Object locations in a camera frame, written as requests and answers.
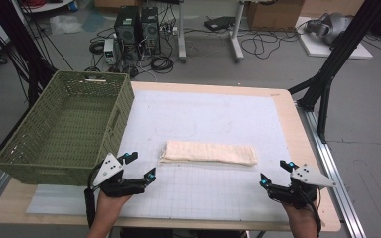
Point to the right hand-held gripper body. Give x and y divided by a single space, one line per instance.
311 178

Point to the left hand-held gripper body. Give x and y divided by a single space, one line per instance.
110 167

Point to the green woven plastic basket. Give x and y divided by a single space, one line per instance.
69 125

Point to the cream towel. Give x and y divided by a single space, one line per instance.
208 152

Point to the person's left hand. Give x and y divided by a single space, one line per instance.
110 203

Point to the person's right hand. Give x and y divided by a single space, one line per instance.
299 213

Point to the white grid mat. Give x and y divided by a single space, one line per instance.
195 198

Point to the grey power supply unit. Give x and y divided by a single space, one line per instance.
109 51

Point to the white foam board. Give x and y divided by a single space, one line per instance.
317 49

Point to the black computer tower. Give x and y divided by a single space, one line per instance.
127 33
150 29

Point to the black metal stand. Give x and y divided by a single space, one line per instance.
340 49
23 43

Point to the grey rounded shell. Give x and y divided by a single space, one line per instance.
332 26

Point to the clear plastic bag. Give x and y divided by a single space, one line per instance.
65 24

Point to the brown cardboard box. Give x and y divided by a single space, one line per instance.
274 15

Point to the flat black device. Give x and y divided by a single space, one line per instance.
220 23

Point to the white desk frame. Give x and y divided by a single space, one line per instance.
236 36

